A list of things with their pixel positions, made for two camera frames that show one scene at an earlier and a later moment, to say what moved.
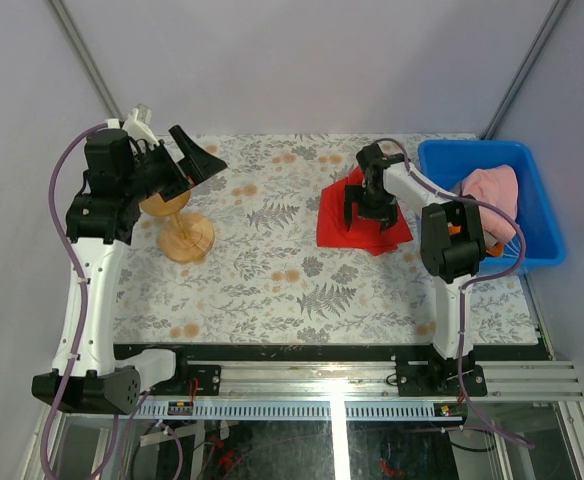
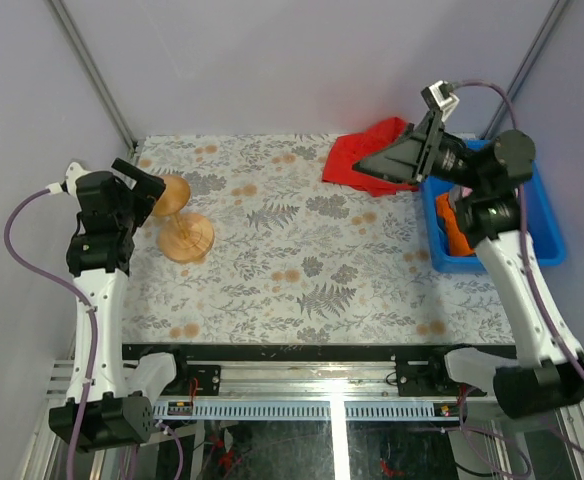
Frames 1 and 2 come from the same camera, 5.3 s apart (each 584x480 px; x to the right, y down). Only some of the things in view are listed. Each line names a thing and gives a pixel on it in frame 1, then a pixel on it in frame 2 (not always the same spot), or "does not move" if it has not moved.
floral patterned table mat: [267, 282] does not move
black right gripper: [353, 193] to [406, 161]
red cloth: [364, 232] to [348, 149]
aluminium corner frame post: [86, 59] does not move
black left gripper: [190, 170] to [150, 188]
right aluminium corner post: [539, 44] does not move
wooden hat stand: [183, 238] does not move
